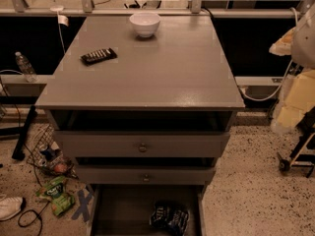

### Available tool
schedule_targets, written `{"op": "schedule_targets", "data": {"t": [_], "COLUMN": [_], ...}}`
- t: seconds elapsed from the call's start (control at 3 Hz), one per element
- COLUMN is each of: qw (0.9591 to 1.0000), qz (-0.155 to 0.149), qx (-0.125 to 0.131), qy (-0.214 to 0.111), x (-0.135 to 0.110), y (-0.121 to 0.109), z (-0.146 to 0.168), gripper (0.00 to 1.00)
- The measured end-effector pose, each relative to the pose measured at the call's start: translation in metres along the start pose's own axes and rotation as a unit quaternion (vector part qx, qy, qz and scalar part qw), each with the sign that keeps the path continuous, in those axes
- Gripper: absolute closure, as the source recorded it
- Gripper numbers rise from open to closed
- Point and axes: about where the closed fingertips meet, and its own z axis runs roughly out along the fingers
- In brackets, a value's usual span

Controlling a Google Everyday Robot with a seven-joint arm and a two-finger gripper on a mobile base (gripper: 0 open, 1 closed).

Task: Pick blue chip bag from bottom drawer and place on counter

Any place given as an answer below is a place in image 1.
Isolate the wire basket with items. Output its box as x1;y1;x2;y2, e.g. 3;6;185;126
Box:
27;125;77;178

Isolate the grey drawer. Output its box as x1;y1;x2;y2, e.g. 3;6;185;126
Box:
54;131;229;157
76;165;216;185
88;185;207;236

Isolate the black wheeled cart base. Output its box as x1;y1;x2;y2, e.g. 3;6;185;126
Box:
276;128;315;179

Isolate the grey top drawer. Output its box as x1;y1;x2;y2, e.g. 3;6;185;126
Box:
54;131;229;157

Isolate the grey middle drawer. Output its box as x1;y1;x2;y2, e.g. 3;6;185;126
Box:
76;165;216;185

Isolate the white sneaker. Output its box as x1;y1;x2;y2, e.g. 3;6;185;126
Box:
0;196;26;221

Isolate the grey bottom drawer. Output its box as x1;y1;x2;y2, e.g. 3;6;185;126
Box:
88;185;207;236

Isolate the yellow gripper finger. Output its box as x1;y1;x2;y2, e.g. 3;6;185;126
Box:
269;28;294;56
271;70;315;135

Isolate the white bowl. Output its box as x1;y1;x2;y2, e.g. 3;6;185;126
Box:
129;12;160;37

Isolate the grey drawer cabinet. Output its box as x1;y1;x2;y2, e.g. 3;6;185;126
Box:
34;14;246;186

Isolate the green snack bag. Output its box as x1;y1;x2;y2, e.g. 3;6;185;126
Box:
35;176;75;216

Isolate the clear water bottle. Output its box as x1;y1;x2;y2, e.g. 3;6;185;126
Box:
15;51;37;83

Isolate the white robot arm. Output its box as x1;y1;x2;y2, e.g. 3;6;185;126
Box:
269;4;315;134

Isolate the black floor cable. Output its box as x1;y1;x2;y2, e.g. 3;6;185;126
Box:
0;70;50;236

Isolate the white cable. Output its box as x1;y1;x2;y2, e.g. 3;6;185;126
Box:
239;7;300;102

